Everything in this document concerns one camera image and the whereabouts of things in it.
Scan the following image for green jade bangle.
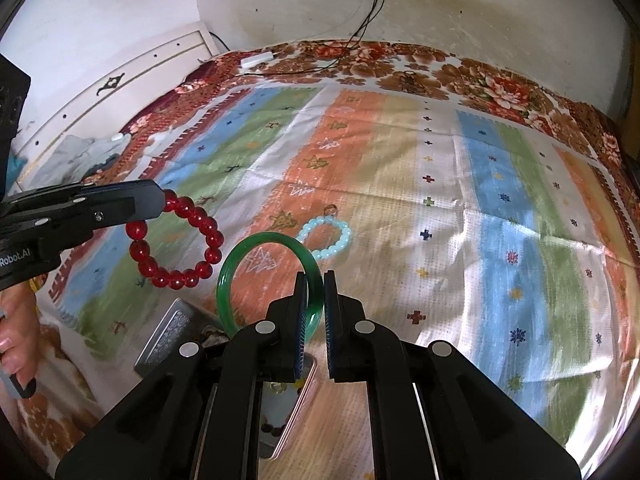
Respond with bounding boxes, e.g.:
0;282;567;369
216;232;325;341

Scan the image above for striped patterned cloth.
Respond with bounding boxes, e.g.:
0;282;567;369
47;82;640;466

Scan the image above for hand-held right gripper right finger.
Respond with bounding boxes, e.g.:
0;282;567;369
322;270;583;480

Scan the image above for light blue bead bracelet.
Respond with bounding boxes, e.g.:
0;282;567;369
295;216;352;261

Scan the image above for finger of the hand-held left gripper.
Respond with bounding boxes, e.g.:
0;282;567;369
0;197;137;263
0;180;167;226

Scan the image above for white power adapter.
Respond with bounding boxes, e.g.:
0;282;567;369
240;50;275;68

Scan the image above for red bead bracelet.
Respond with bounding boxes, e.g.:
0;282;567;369
125;189;224;291

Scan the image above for person's left hand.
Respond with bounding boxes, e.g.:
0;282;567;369
0;287;43;386

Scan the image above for grey blue crumpled clothes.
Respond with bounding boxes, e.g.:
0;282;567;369
7;135;136;183

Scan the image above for white bed headboard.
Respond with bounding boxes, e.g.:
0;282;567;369
12;20;221;181

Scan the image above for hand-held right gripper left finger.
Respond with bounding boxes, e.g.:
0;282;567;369
55;271;308;480

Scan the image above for floral brown blanket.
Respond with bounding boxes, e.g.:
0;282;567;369
10;40;640;480

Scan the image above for silver metal tin box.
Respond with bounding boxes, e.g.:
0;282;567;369
134;297;321;461

